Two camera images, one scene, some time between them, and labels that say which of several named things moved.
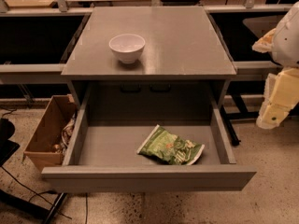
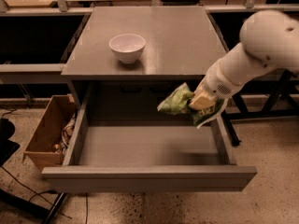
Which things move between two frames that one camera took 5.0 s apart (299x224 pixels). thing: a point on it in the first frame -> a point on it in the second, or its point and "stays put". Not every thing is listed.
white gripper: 288,42 -> 216,82
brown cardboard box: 47,144 stays put
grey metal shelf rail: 36,74 stays put
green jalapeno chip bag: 169,147 -> 177,101
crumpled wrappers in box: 65,137 stays put
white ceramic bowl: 127,47 stays put
